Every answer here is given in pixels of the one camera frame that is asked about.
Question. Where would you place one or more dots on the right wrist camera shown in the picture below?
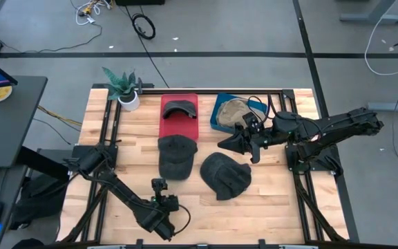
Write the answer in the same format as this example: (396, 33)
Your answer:
(251, 121)

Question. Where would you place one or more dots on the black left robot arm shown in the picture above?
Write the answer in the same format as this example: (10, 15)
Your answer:
(123, 190)

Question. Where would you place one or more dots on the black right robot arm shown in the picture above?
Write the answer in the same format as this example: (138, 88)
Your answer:
(340, 126)

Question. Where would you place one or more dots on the red plastic tray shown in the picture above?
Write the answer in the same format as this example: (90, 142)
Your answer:
(178, 129)

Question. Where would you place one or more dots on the blue plastic tray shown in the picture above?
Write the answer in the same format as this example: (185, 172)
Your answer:
(213, 119)

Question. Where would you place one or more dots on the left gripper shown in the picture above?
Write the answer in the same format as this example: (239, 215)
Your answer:
(168, 203)

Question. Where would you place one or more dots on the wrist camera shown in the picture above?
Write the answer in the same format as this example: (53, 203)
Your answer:
(251, 121)
(159, 186)

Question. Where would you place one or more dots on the black floor box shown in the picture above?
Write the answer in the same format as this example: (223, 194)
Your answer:
(140, 2)

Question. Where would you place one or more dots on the black bag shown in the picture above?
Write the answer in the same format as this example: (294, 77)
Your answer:
(36, 197)

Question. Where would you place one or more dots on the dark grey baseball cap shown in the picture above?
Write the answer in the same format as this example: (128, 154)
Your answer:
(176, 155)
(225, 174)
(180, 105)

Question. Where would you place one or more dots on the white plant pot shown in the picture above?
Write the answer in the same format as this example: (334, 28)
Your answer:
(130, 103)

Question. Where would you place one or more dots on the green snake plant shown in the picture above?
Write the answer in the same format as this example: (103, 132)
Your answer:
(121, 88)

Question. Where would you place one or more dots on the dark grey desk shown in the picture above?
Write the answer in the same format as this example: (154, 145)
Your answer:
(5, 131)

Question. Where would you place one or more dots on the grey desk leg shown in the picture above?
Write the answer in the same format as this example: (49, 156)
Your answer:
(371, 17)
(392, 105)

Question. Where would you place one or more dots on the tan trousers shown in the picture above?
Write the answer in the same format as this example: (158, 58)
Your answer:
(230, 114)
(242, 101)

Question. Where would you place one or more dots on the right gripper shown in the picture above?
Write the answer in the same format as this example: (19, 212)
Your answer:
(266, 135)

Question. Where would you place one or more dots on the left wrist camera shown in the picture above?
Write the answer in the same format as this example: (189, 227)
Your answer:
(159, 186)

